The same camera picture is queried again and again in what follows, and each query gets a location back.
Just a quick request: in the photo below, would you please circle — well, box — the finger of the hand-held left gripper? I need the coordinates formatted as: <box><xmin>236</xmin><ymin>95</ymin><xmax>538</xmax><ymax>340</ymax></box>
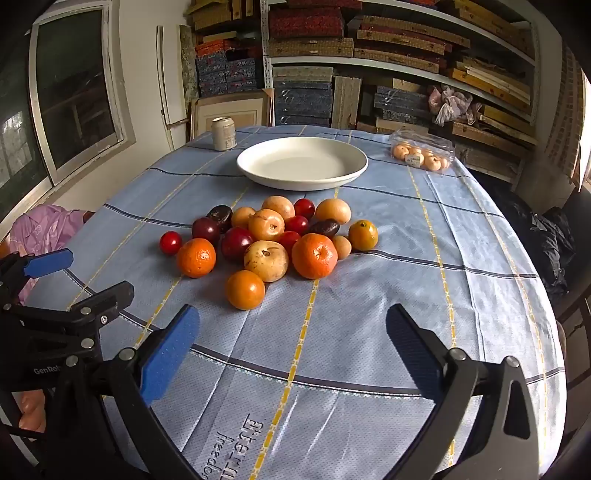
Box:
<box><xmin>18</xmin><ymin>281</ymin><xmax>136</xmax><ymax>352</ymax></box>
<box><xmin>0</xmin><ymin>248</ymin><xmax>75</xmax><ymax>306</ymax></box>

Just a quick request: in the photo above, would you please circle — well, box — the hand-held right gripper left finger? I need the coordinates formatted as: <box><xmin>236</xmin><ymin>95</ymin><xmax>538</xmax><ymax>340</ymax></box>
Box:
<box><xmin>41</xmin><ymin>304</ymin><xmax>201</xmax><ymax>480</ymax></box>

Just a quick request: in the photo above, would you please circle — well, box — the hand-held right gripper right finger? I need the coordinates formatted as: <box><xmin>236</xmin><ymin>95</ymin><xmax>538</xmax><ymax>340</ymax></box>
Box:
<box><xmin>386</xmin><ymin>304</ymin><xmax>542</xmax><ymax>480</ymax></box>

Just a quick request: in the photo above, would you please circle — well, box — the smooth yellow orange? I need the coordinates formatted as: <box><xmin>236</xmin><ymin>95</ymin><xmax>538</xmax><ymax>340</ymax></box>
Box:
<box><xmin>225</xmin><ymin>270</ymin><xmax>267</xmax><ymax>311</ymax></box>

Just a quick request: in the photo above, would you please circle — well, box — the yellow-green orange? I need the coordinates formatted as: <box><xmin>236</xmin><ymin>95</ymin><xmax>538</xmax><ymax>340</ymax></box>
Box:
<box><xmin>348</xmin><ymin>220</ymin><xmax>380</xmax><ymax>252</ymax></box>

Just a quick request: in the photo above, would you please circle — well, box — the dark red plum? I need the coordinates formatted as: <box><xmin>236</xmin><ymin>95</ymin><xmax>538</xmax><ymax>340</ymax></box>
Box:
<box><xmin>221</xmin><ymin>226</ymin><xmax>254</xmax><ymax>264</ymax></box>
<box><xmin>191</xmin><ymin>217</ymin><xmax>221</xmax><ymax>245</ymax></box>

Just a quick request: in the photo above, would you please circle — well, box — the large orange mandarin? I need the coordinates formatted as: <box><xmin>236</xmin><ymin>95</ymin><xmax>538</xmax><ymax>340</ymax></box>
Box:
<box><xmin>291</xmin><ymin>233</ymin><xmax>339</xmax><ymax>280</ymax></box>

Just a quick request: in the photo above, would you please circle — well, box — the yellow pear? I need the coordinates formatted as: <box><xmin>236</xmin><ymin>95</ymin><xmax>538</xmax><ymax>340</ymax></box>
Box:
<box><xmin>243</xmin><ymin>240</ymin><xmax>290</xmax><ymax>283</ymax></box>
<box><xmin>261</xmin><ymin>195</ymin><xmax>296</xmax><ymax>221</ymax></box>

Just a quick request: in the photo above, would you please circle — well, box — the dark purple mangosteen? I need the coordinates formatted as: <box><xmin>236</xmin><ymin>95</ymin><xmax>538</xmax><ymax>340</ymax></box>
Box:
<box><xmin>308</xmin><ymin>219</ymin><xmax>341</xmax><ymax>239</ymax></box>
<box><xmin>206</xmin><ymin>204</ymin><xmax>234</xmax><ymax>232</ymax></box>

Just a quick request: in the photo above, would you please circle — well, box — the small yellow fruit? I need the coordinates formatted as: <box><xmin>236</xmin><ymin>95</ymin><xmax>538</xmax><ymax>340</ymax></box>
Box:
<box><xmin>231</xmin><ymin>206</ymin><xmax>257</xmax><ymax>230</ymax></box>

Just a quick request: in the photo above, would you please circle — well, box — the large pale orange fruit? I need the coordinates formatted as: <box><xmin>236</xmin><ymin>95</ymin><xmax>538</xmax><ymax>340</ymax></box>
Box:
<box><xmin>315</xmin><ymin>198</ymin><xmax>352</xmax><ymax>225</ymax></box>

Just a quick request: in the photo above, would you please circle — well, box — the spotted yellow apple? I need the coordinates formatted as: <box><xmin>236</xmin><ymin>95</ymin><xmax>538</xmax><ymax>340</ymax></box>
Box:
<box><xmin>248</xmin><ymin>209</ymin><xmax>286</xmax><ymax>242</ymax></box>

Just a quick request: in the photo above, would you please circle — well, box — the white oval plate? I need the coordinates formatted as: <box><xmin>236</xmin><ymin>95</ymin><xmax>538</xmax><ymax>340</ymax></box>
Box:
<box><xmin>236</xmin><ymin>137</ymin><xmax>369</xmax><ymax>191</ymax></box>

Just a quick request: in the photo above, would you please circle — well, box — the group of boxed peach fruits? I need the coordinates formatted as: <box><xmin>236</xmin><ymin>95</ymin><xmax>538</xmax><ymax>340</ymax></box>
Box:
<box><xmin>392</xmin><ymin>143</ymin><xmax>451</xmax><ymax>172</ymax></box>

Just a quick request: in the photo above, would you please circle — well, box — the person's left hand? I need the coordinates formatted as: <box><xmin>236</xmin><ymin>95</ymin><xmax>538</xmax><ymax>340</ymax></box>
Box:
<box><xmin>14</xmin><ymin>390</ymin><xmax>47</xmax><ymax>435</ymax></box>

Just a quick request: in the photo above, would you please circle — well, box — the pink cloth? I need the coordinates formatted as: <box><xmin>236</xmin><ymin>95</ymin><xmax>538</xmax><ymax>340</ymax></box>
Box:
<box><xmin>9</xmin><ymin>204</ymin><xmax>90</xmax><ymax>305</ymax></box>

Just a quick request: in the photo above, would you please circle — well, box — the blue checked tablecloth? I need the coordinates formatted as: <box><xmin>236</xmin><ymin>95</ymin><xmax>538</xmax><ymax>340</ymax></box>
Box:
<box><xmin>23</xmin><ymin>124</ymin><xmax>568</xmax><ymax>480</ymax></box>

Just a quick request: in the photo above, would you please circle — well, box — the dark side window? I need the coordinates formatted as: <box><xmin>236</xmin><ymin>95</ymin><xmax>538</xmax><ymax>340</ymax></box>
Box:
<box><xmin>0</xmin><ymin>46</ymin><xmax>54</xmax><ymax>227</ymax></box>

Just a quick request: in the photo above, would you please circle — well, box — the black bag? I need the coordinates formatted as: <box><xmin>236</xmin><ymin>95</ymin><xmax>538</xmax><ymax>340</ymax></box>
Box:
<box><xmin>480</xmin><ymin>175</ymin><xmax>578</xmax><ymax>301</ymax></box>

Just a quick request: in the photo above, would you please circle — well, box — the white framed window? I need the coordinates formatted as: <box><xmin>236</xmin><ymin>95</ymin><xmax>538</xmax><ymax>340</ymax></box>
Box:
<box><xmin>28</xmin><ymin>2</ymin><xmax>137</xmax><ymax>185</ymax></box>

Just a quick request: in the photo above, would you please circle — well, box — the silver drink can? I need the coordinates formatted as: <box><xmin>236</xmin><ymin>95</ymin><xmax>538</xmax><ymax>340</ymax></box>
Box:
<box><xmin>211</xmin><ymin>116</ymin><xmax>238</xmax><ymax>151</ymax></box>

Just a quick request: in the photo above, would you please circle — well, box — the clear plastic clamshell box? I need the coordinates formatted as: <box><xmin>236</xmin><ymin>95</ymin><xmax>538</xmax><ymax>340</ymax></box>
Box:
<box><xmin>388</xmin><ymin>129</ymin><xmax>457</xmax><ymax>175</ymax></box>

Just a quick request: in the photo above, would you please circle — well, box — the white wooden strip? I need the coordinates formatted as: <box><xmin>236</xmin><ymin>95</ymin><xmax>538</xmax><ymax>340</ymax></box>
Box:
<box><xmin>156</xmin><ymin>25</ymin><xmax>176</xmax><ymax>151</ymax></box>

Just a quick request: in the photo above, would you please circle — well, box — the stack of tan flat boxes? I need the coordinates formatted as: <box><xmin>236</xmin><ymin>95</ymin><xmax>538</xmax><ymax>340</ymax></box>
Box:
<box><xmin>450</xmin><ymin>104</ymin><xmax>539</xmax><ymax>169</ymax></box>

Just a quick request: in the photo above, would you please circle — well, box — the stack of dark flat boxes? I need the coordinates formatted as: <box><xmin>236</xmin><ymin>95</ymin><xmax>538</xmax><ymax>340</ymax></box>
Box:
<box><xmin>358</xmin><ymin>78</ymin><xmax>435</xmax><ymax>134</ymax></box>

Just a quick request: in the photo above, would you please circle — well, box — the green marbled board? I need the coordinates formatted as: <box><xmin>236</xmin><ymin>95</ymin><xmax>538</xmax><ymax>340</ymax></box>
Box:
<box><xmin>179</xmin><ymin>24</ymin><xmax>199</xmax><ymax>107</ymax></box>

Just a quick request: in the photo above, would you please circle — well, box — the pink plastic bag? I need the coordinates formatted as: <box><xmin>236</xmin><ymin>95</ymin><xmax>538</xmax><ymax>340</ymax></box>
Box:
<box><xmin>427</xmin><ymin>85</ymin><xmax>483</xmax><ymax>126</ymax></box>

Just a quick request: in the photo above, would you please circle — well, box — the upright grey woven box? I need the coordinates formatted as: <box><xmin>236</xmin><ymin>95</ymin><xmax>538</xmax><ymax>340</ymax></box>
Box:
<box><xmin>332</xmin><ymin>76</ymin><xmax>363</xmax><ymax>130</ymax></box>

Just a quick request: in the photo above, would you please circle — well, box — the stack of blue floral boxes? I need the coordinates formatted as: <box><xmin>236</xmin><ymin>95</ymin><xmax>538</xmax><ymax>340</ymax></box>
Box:
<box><xmin>195</xmin><ymin>41</ymin><xmax>259</xmax><ymax>97</ymax></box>

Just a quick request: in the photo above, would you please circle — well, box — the stack of grey blue boxes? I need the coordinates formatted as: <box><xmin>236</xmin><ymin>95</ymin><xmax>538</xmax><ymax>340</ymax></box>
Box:
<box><xmin>272</xmin><ymin>67</ymin><xmax>334</xmax><ymax>127</ymax></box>

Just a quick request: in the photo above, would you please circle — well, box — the brown woven curtain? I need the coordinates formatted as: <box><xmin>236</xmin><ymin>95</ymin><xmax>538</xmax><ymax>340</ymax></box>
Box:
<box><xmin>545</xmin><ymin>44</ymin><xmax>585</xmax><ymax>181</ymax></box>

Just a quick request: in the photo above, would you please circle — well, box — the stack of yellow wooden boxes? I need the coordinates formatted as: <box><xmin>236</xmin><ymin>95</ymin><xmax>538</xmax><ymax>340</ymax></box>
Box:
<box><xmin>445</xmin><ymin>55</ymin><xmax>534</xmax><ymax>114</ymax></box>

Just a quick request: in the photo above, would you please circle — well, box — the stack of yellow woven boxes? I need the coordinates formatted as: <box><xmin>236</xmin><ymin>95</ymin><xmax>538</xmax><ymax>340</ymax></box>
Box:
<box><xmin>185</xmin><ymin>0</ymin><xmax>259</xmax><ymax>33</ymax></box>

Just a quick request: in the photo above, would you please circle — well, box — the white metal shelf rack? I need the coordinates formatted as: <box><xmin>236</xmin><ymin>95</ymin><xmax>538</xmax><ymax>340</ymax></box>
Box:
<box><xmin>261</xmin><ymin>0</ymin><xmax>541</xmax><ymax>134</ymax></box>

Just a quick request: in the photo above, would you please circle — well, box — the stack of brown woven boxes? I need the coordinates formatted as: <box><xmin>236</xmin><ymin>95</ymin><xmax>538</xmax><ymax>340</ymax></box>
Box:
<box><xmin>353</xmin><ymin>16</ymin><xmax>472</xmax><ymax>75</ymax></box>

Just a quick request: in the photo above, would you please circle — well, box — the stack of red and tan boxes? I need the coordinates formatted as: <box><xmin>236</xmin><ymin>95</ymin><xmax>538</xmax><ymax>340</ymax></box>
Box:
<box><xmin>268</xmin><ymin>7</ymin><xmax>355</xmax><ymax>58</ymax></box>

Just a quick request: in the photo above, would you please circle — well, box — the stack of mixed flat boxes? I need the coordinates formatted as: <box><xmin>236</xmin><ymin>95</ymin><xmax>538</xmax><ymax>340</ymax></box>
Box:
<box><xmin>286</xmin><ymin>0</ymin><xmax>536</xmax><ymax>56</ymax></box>

